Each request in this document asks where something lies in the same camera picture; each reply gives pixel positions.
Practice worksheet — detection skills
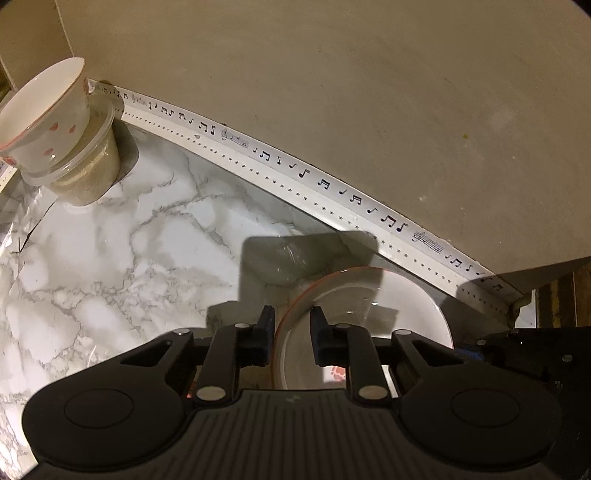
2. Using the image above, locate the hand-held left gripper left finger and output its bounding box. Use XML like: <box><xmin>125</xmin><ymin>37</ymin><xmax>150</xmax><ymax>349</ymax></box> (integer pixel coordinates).
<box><xmin>120</xmin><ymin>305</ymin><xmax>278</xmax><ymax>408</ymax></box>

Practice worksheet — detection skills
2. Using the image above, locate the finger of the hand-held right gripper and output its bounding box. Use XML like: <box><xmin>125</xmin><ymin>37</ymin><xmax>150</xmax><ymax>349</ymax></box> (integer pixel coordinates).
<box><xmin>455</xmin><ymin>339</ymin><xmax>497</xmax><ymax>370</ymax></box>

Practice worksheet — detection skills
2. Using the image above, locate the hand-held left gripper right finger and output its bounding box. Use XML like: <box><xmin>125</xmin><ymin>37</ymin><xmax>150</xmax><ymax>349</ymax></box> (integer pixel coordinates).
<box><xmin>309</xmin><ymin>305</ymin><xmax>462</xmax><ymax>408</ymax></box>

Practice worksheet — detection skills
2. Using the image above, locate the white bowl with red rim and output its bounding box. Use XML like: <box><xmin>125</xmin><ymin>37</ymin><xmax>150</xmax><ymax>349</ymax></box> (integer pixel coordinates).
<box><xmin>272</xmin><ymin>267</ymin><xmax>455</xmax><ymax>391</ymax></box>

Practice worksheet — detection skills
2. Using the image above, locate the dark wooden board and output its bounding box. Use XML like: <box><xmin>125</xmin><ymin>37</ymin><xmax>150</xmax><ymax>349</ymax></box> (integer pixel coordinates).
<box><xmin>531</xmin><ymin>270</ymin><xmax>591</xmax><ymax>329</ymax></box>

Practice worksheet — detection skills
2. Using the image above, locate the white music note trim strip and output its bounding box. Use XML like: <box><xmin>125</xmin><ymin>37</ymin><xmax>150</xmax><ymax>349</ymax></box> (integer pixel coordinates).
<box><xmin>88</xmin><ymin>78</ymin><xmax>525</xmax><ymax>319</ymax></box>

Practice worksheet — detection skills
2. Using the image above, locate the clear plastic container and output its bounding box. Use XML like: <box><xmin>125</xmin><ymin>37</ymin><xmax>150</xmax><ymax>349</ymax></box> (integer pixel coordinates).
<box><xmin>18</xmin><ymin>99</ymin><xmax>122</xmax><ymax>207</ymax></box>

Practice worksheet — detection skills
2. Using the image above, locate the white bowl with heart print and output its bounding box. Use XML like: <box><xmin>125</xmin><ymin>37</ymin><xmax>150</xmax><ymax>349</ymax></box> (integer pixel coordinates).
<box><xmin>0</xmin><ymin>56</ymin><xmax>90</xmax><ymax>168</ymax></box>

